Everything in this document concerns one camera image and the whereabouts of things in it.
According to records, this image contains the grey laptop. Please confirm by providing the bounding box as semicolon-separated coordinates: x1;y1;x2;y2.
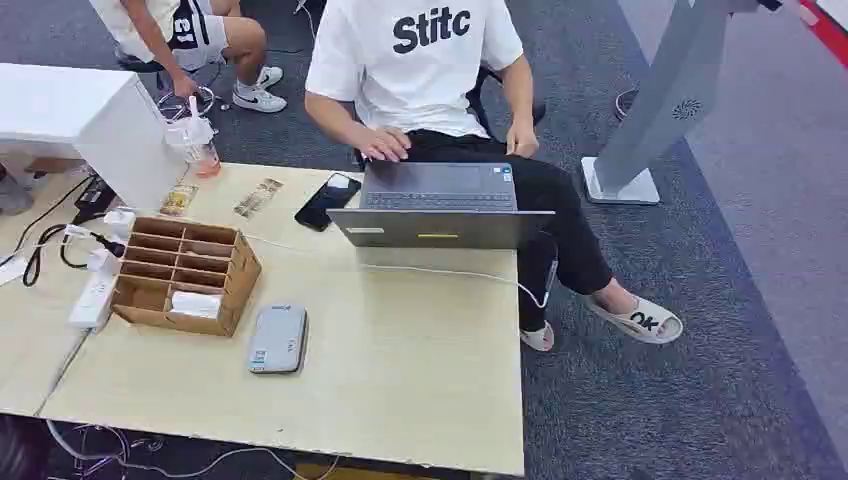
326;160;556;251

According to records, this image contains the black smartphone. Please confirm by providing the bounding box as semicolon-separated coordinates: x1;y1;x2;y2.
294;172;363;233

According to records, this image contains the person at laptop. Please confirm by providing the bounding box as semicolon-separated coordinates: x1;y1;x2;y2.
303;0;685;354

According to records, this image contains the grey flat device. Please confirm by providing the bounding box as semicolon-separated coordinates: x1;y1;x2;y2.
247;303;309;376

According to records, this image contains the wooden card box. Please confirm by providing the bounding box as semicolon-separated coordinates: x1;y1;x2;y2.
110;215;263;338

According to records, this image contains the white card stack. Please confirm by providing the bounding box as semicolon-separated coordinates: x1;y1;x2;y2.
170;290;223;321

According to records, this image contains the plastic drink cup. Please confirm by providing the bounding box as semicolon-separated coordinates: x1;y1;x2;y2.
164;95;223;179

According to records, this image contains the small snack packet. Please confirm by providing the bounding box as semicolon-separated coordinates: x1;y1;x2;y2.
159;184;199;218

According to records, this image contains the grey display stand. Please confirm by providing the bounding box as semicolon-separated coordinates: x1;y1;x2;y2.
580;0;784;207

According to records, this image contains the white plug adapter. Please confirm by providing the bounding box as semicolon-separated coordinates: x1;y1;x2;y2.
103;206;138;241

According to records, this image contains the person on stool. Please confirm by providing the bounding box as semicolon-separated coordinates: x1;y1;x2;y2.
89;0;289;115

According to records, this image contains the black power adapter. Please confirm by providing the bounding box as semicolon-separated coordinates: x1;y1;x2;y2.
70;174;119;227

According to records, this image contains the white power strip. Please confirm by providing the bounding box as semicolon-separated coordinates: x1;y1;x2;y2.
68;248;123;333

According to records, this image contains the white cabinet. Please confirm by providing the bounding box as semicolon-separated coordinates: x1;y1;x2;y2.
0;62;189;212

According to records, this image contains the white charging cable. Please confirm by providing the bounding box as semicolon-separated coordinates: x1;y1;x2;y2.
243;233;560;311

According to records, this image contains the white floor cable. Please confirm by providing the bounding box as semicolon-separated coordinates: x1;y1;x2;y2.
44;419;340;480

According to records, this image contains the black power cable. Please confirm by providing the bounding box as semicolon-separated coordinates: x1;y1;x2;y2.
0;174;127;289

